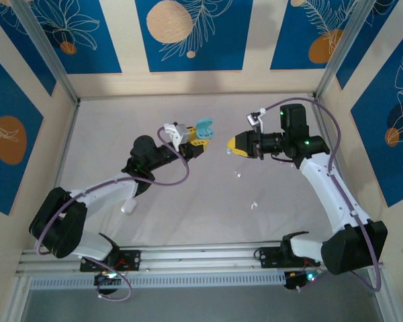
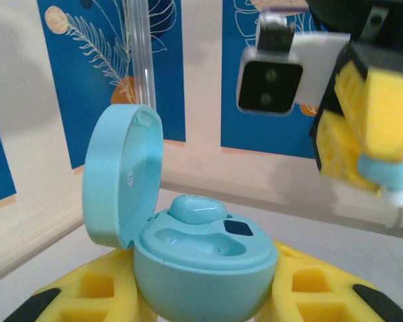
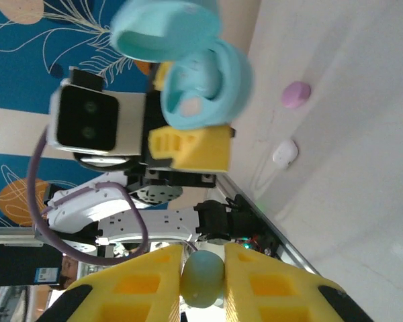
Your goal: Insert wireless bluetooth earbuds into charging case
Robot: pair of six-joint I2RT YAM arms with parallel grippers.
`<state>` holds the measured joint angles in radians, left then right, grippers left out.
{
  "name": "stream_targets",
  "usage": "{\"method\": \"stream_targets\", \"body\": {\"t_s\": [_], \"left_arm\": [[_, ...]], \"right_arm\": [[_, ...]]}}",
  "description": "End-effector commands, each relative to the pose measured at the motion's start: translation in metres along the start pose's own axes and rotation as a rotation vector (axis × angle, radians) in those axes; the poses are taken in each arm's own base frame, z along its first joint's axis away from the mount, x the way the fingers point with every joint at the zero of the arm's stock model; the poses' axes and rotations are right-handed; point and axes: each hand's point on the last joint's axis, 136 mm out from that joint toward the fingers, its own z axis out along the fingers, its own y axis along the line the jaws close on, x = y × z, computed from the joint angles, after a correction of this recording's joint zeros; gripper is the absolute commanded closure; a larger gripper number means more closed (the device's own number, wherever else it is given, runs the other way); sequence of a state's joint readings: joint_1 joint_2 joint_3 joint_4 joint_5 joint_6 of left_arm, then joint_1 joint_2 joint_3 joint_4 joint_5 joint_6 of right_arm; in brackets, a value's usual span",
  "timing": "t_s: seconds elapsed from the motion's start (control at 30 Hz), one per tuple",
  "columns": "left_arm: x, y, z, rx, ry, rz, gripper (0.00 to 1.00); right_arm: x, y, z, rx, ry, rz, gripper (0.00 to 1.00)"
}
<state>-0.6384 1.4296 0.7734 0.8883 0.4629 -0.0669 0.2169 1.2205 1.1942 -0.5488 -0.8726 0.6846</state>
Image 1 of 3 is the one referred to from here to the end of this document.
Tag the white earbud charging case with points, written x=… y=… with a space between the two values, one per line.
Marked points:
x=129 y=207

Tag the aluminium frame post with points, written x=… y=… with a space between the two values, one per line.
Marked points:
x=342 y=47
x=43 y=47

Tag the blue earbud charging case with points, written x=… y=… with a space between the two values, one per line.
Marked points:
x=206 y=132

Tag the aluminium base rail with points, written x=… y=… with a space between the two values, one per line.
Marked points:
x=194 y=255

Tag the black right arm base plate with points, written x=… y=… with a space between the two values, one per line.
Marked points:
x=268 y=258

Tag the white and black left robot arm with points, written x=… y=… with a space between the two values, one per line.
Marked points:
x=104 y=198

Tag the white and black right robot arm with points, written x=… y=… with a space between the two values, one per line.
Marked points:
x=322 y=188

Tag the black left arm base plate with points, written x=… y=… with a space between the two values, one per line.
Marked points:
x=131 y=260

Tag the aluminium side rail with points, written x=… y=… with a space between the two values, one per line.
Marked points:
x=322 y=117
x=68 y=141

